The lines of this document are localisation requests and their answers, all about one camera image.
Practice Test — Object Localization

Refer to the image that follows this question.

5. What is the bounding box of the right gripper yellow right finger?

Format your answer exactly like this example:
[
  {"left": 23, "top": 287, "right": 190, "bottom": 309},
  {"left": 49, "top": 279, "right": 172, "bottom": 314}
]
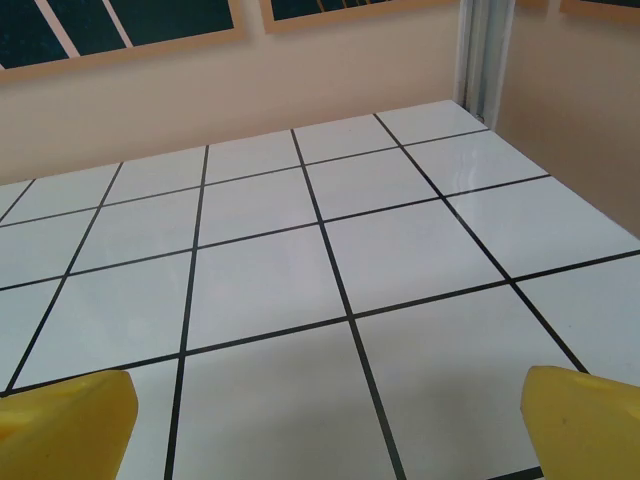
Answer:
[{"left": 519, "top": 364, "right": 640, "bottom": 480}]

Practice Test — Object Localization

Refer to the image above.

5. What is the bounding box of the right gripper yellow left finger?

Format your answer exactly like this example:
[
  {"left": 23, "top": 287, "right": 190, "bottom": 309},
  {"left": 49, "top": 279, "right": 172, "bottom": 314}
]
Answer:
[{"left": 0, "top": 368, "right": 140, "bottom": 480}]

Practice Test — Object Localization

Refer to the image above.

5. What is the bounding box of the aluminium frame post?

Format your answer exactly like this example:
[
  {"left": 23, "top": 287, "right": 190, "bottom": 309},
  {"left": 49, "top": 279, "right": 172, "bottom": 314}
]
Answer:
[{"left": 454, "top": 0, "right": 516, "bottom": 129}]

